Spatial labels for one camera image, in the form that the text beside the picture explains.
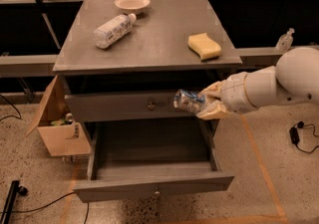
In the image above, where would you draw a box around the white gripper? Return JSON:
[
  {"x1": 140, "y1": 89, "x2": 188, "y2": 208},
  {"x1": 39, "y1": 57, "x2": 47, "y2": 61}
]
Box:
[{"x1": 196, "y1": 72, "x2": 257, "y2": 120}]

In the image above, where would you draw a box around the silver blue redbull can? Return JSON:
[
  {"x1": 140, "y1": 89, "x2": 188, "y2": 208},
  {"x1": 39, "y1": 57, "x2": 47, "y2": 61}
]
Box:
[{"x1": 173, "y1": 90, "x2": 205, "y2": 113}]

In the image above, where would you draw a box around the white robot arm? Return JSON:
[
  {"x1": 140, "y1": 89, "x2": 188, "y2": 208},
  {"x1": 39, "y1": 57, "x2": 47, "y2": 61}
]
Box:
[{"x1": 196, "y1": 47, "x2": 319, "y2": 120}]

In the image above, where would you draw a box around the grey upper drawer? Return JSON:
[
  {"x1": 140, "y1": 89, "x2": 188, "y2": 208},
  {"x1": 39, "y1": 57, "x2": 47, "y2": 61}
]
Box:
[{"x1": 65, "y1": 90, "x2": 212, "y2": 122}]

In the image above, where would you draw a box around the grey open middle drawer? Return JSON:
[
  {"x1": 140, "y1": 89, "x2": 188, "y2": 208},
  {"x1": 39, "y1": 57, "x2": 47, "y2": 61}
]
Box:
[{"x1": 74, "y1": 116, "x2": 234, "y2": 202}]

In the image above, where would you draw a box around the grey wooden drawer cabinet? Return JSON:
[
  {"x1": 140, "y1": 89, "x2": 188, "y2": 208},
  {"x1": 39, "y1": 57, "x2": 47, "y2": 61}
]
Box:
[{"x1": 53, "y1": 0, "x2": 243, "y2": 189}]

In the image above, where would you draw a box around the yellow sponge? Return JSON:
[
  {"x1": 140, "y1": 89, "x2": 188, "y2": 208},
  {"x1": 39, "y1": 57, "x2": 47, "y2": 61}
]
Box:
[{"x1": 187, "y1": 33, "x2": 221, "y2": 61}]

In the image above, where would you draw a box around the clear sanitizer pump bottle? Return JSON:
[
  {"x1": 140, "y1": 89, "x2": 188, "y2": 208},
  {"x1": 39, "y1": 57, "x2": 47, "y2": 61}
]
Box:
[{"x1": 276, "y1": 28, "x2": 295, "y2": 53}]

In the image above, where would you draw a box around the white ceramic bowl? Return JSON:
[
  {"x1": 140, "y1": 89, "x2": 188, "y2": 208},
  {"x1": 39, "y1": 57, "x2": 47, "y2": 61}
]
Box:
[{"x1": 115, "y1": 0, "x2": 151, "y2": 15}]

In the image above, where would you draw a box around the clear plastic water bottle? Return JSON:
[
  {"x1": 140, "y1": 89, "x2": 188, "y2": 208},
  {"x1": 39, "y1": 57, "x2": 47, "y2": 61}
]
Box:
[{"x1": 93, "y1": 13, "x2": 137, "y2": 49}]

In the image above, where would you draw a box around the open cardboard box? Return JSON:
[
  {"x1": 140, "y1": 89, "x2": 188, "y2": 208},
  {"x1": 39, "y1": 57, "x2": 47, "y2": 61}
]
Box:
[{"x1": 26, "y1": 76, "x2": 91, "y2": 156}]

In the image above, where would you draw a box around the black stand base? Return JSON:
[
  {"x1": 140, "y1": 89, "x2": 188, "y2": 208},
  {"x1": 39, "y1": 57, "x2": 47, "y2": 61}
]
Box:
[{"x1": 0, "y1": 180, "x2": 28, "y2": 224}]

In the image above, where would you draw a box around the black power adapter with cable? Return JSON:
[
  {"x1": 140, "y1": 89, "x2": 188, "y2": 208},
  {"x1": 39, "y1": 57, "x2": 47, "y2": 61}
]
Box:
[{"x1": 289, "y1": 121, "x2": 319, "y2": 154}]

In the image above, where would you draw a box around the black floor cable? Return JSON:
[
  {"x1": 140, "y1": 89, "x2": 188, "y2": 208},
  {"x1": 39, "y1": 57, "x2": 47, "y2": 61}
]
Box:
[{"x1": 0, "y1": 191, "x2": 91, "y2": 224}]

